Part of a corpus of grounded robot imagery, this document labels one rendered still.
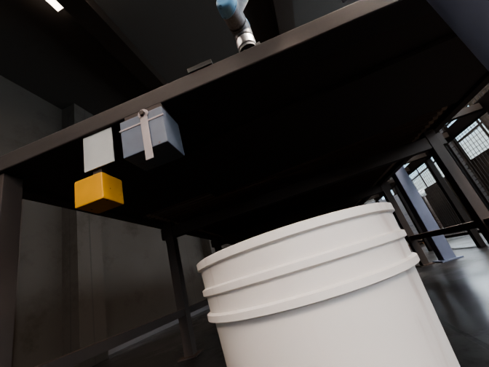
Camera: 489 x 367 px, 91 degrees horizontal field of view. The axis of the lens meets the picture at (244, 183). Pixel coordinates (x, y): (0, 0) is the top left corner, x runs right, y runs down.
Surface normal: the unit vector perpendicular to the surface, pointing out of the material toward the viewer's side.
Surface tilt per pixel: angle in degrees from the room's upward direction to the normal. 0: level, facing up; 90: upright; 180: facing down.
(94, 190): 90
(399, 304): 93
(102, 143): 90
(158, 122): 90
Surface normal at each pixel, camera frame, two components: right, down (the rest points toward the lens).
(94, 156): -0.23, -0.30
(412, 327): 0.37, -0.39
